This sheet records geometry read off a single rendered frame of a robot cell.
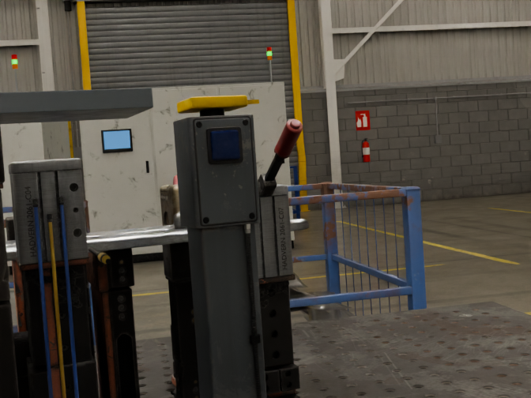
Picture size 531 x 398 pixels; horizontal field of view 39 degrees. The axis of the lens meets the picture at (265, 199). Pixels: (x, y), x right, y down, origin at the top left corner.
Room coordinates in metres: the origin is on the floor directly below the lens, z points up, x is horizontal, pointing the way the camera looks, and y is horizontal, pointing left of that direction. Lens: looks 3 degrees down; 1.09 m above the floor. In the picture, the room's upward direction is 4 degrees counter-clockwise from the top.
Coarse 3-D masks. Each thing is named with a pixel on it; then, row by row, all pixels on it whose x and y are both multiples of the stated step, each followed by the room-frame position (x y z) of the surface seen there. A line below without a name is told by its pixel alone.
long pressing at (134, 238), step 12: (144, 228) 1.15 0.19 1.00; (156, 228) 1.14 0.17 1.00; (168, 228) 1.12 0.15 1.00; (300, 228) 1.08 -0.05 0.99; (12, 240) 1.10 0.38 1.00; (96, 240) 0.98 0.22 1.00; (108, 240) 0.99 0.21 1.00; (120, 240) 0.99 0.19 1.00; (132, 240) 1.00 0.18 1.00; (144, 240) 1.00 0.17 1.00; (156, 240) 1.01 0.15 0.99; (168, 240) 1.01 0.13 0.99; (180, 240) 1.02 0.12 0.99; (12, 252) 0.94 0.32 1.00
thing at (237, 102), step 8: (200, 96) 0.76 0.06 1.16; (208, 96) 0.76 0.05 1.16; (216, 96) 0.76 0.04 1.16; (224, 96) 0.76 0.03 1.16; (232, 96) 0.77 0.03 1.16; (240, 96) 0.77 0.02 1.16; (184, 104) 0.77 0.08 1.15; (192, 104) 0.75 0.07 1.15; (200, 104) 0.75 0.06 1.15; (208, 104) 0.76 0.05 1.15; (216, 104) 0.76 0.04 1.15; (224, 104) 0.76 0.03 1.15; (232, 104) 0.77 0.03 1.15; (240, 104) 0.77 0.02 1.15; (184, 112) 0.80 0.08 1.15; (192, 112) 0.80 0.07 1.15; (200, 112) 0.78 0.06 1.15; (208, 112) 0.78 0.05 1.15; (216, 112) 0.78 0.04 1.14
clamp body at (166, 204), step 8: (160, 192) 1.34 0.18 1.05; (168, 192) 1.28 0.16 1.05; (176, 192) 1.25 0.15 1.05; (160, 200) 1.34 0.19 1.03; (168, 200) 1.28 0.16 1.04; (176, 200) 1.25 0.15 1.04; (168, 208) 1.29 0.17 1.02; (176, 208) 1.25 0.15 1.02; (168, 216) 1.29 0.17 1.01; (168, 224) 1.32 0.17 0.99; (176, 392) 1.28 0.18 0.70
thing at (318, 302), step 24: (360, 192) 2.85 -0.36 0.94; (384, 192) 2.86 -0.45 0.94; (408, 192) 2.88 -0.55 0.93; (384, 216) 3.23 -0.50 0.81; (408, 216) 2.88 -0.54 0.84; (336, 240) 4.00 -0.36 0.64; (408, 240) 2.89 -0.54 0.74; (336, 264) 4.00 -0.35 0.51; (360, 264) 3.57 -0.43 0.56; (408, 264) 2.90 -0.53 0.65; (336, 288) 4.00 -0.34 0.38; (408, 288) 2.88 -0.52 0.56; (312, 312) 3.30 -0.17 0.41; (336, 312) 3.28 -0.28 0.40
